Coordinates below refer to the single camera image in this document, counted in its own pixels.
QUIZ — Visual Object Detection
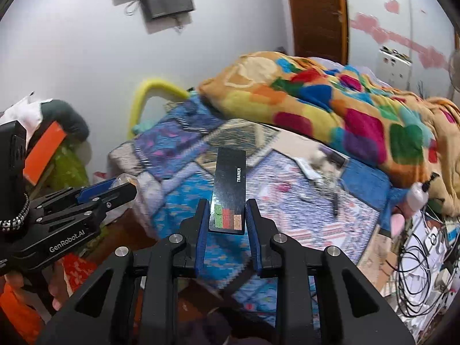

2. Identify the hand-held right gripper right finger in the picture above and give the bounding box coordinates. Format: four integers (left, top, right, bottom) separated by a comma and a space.
245, 198, 419, 345

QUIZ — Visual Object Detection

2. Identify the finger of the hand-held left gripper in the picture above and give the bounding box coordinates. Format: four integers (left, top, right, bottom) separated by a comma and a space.
32, 179, 120, 213
34, 183, 138, 231

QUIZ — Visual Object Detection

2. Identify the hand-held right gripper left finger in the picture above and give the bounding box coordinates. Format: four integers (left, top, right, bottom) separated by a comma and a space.
36, 198, 211, 345

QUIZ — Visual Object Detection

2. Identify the clear plastic wrapper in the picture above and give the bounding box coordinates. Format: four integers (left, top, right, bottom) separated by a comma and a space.
111, 173, 139, 189

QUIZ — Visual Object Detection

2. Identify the black card packet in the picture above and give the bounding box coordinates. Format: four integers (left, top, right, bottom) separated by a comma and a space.
208, 147, 247, 235

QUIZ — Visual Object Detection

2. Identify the green patterned cloth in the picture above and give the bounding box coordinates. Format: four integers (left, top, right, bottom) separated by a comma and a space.
34, 143, 90, 196

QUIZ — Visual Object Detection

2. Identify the bed with blue patterned sheet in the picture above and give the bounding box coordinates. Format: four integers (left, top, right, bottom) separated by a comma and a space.
109, 93, 393, 297

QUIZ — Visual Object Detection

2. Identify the orange box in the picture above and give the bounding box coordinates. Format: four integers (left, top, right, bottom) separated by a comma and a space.
22, 120, 68, 185

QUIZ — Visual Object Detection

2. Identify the orange plastic bag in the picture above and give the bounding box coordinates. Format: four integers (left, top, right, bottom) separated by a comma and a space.
0, 253, 98, 344

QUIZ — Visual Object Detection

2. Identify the dark green cloth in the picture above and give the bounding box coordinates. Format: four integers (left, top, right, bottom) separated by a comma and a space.
39, 99, 90, 141

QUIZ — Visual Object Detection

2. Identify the dark pen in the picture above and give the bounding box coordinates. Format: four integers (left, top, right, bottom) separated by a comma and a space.
328, 187, 342, 218

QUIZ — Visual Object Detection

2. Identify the yellow foam tube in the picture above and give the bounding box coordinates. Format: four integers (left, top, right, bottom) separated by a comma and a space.
130, 79, 190, 138

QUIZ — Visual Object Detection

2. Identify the printed paper sheet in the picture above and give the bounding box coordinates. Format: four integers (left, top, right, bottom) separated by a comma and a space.
295, 148, 351, 192

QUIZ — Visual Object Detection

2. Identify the white cloth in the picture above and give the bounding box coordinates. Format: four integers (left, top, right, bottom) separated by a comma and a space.
0, 95, 51, 131

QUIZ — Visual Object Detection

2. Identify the small pink item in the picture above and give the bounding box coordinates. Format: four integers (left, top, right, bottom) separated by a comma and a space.
390, 213, 406, 238

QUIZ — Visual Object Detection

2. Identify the colourful patch fleece blanket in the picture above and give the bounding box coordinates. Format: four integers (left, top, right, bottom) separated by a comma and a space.
199, 51, 460, 218

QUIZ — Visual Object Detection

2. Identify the white pump bottle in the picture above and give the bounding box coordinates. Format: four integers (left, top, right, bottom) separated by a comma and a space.
405, 172, 440, 214

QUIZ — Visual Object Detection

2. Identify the brown wooden door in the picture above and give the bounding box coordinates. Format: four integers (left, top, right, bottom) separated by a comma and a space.
285, 0, 350, 66

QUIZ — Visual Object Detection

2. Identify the standing fan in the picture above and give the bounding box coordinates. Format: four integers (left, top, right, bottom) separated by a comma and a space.
448, 49, 460, 93

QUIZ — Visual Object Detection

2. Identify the black white braided cable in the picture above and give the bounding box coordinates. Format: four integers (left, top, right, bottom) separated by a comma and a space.
0, 193, 30, 233

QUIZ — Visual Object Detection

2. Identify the tangle of black cables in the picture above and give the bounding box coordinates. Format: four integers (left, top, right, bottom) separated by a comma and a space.
394, 201, 460, 319

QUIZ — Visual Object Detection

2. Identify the black wall box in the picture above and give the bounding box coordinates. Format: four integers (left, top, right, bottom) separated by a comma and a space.
141, 0, 195, 20

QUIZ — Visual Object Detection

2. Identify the white wall socket panel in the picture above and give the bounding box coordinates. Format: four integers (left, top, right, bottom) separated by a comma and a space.
380, 46, 412, 66

